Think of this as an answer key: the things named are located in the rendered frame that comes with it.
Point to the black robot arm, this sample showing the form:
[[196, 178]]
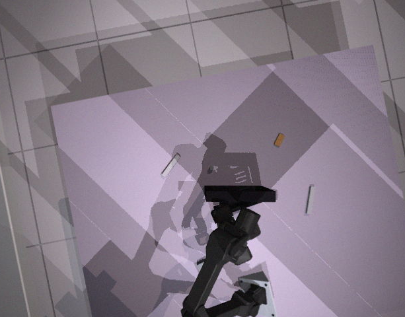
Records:
[[227, 243]]

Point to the orange-brown rectangular block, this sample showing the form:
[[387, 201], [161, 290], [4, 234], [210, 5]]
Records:
[[279, 140]]

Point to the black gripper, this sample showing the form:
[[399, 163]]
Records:
[[224, 214]]

